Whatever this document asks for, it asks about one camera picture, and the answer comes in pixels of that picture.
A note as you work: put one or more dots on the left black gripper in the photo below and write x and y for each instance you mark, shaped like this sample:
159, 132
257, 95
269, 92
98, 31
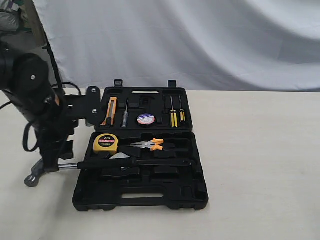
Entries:
58, 120

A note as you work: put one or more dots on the left grey black robot arm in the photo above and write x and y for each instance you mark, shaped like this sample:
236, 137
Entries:
24, 79

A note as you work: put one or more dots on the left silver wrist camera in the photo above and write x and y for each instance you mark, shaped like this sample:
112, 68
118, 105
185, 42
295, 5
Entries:
93, 109

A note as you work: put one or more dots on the white backdrop cloth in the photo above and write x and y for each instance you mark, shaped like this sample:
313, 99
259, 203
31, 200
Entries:
202, 44

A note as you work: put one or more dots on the claw hammer black grip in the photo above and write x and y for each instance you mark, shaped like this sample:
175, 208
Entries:
38, 170

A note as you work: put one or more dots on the black electrical tape roll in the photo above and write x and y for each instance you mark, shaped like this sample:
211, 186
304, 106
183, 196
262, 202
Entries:
146, 120

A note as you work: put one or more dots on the long yellow black screwdriver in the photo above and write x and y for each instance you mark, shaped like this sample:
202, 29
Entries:
173, 115

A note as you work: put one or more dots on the orange handled pliers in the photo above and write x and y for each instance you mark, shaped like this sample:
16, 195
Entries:
167, 148

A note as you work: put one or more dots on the black plastic tool case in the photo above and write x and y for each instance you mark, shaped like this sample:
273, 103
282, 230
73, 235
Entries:
174, 187

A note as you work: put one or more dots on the clear test pen screwdriver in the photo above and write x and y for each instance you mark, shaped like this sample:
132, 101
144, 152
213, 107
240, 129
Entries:
125, 115

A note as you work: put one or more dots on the short yellow black screwdriver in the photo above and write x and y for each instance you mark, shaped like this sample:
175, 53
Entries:
182, 115

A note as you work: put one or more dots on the adjustable wrench black handle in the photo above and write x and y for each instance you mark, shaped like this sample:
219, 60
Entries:
150, 161

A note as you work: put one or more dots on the grey sack in background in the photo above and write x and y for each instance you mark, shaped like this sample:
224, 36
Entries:
9, 16

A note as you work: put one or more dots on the yellow tape measure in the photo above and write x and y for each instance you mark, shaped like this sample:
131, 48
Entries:
106, 142

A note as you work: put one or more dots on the orange utility knife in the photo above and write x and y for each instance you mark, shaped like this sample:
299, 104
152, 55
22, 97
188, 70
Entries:
110, 113

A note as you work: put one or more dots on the black backdrop stand pole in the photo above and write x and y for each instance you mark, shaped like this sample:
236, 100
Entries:
52, 58

